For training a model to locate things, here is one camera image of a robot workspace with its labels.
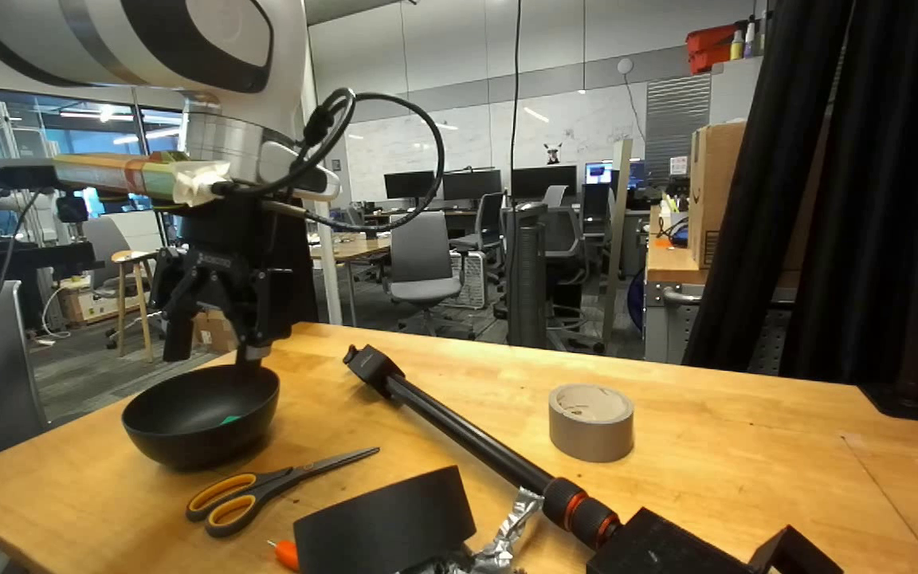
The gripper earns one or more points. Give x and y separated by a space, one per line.
224 231

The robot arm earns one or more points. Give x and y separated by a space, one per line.
148 48

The wide black tape roll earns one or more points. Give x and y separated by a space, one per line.
383 526

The grey tape roll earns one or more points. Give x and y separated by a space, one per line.
591 434

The small cardboard box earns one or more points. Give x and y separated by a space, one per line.
216 331

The wooden stool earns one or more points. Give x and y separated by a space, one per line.
131 271

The black bowl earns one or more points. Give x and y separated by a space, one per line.
204 422

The wooden office table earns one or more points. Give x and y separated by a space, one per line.
351 249

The grey office chair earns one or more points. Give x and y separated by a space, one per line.
423 263

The white computer tower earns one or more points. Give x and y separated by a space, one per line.
471 279

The black pole with orange rings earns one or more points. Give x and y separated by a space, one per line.
467 426

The row of monitors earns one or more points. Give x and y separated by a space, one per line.
475 183

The black tower fan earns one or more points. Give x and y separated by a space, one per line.
527 279

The black office chair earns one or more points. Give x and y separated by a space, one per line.
562 235

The crumpled aluminium foil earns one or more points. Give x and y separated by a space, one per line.
511 530

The lit monitor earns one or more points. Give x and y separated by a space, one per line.
610 174

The wooden top metal workbench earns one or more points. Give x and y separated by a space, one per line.
670 295

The tall cardboard box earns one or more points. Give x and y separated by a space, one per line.
714 191

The red case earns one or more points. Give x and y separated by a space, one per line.
710 46

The row of spray bottles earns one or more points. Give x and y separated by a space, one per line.
746 40

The black curtain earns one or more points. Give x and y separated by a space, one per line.
849 183

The stand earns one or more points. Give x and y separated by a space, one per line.
913 402

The wall vent grille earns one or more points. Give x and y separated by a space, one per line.
678 115

